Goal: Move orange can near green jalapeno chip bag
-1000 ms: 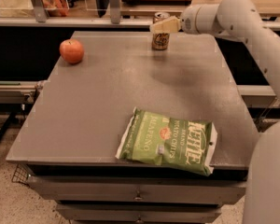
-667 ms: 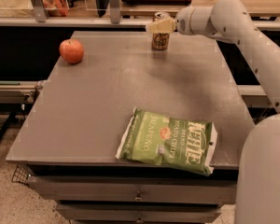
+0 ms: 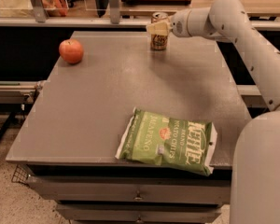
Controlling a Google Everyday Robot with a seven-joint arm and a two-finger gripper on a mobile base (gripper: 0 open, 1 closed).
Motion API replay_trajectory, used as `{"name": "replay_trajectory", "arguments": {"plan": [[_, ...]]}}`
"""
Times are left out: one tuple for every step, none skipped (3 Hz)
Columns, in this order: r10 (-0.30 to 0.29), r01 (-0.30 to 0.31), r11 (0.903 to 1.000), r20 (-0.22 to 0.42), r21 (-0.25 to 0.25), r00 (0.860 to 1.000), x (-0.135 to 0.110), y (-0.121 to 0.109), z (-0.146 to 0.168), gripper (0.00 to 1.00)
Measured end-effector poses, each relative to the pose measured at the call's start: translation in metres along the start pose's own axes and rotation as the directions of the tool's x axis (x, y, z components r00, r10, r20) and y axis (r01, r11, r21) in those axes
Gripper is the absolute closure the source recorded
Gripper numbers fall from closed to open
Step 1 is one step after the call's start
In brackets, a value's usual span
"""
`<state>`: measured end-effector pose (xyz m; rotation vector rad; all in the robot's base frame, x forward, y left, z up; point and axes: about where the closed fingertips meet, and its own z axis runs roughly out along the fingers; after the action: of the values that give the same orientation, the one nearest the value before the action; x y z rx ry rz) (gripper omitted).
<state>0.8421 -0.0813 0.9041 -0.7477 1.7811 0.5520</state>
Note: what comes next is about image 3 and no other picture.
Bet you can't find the grey drawer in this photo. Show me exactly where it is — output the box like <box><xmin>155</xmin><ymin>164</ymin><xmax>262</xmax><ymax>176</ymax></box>
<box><xmin>57</xmin><ymin>203</ymin><xmax>221</xmax><ymax>224</ymax></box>
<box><xmin>27</xmin><ymin>176</ymin><xmax>231</xmax><ymax>205</ymax></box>

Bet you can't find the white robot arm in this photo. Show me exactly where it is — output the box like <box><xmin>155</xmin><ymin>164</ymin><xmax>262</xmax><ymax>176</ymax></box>
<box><xmin>147</xmin><ymin>0</ymin><xmax>280</xmax><ymax>224</ymax></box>

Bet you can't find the grey lower drawer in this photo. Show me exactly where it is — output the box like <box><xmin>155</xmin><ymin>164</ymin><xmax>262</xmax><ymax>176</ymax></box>
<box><xmin>57</xmin><ymin>203</ymin><xmax>221</xmax><ymax>224</ymax></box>

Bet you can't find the orange snack bag behind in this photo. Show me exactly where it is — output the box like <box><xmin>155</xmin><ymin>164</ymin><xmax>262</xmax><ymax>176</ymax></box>
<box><xmin>42</xmin><ymin>0</ymin><xmax>68</xmax><ymax>17</ymax></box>

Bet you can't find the red apple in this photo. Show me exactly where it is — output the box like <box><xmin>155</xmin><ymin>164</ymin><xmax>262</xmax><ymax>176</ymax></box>
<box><xmin>59</xmin><ymin>39</ymin><xmax>84</xmax><ymax>64</ymax></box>

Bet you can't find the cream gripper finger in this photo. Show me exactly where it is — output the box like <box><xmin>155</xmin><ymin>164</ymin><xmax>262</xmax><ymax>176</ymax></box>
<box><xmin>146</xmin><ymin>21</ymin><xmax>172</xmax><ymax>36</ymax></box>

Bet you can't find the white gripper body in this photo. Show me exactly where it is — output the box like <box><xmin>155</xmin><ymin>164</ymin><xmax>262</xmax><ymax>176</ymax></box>
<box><xmin>170</xmin><ymin>9</ymin><xmax>191</xmax><ymax>37</ymax></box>

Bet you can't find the green jalapeno chip bag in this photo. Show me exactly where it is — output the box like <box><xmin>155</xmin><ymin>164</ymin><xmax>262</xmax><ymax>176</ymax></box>
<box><xmin>115</xmin><ymin>108</ymin><xmax>217</xmax><ymax>176</ymax></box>

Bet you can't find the orange soda can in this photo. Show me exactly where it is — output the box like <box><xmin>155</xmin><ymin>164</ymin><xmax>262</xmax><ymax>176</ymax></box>
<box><xmin>150</xmin><ymin>12</ymin><xmax>168</xmax><ymax>50</ymax></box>

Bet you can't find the grey upper drawer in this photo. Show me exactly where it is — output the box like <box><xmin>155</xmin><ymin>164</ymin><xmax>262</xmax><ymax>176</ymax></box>
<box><xmin>27</xmin><ymin>176</ymin><xmax>231</xmax><ymax>205</ymax></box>

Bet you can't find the wire mesh basket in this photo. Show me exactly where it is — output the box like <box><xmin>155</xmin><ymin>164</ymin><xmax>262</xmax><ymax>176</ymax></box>
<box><xmin>11</xmin><ymin>165</ymin><xmax>30</xmax><ymax>186</ymax></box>

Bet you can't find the metal rail on left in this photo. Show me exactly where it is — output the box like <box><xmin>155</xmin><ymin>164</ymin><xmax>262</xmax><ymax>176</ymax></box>
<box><xmin>0</xmin><ymin>80</ymin><xmax>46</xmax><ymax>104</ymax></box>

